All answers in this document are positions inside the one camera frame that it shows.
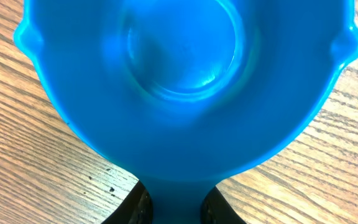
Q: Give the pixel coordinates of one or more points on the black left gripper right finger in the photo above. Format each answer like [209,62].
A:
[216,210]

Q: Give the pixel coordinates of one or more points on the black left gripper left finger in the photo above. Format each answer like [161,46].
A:
[135,209]

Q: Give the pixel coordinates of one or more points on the blue plastic measuring scoop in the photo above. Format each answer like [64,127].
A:
[184,94]

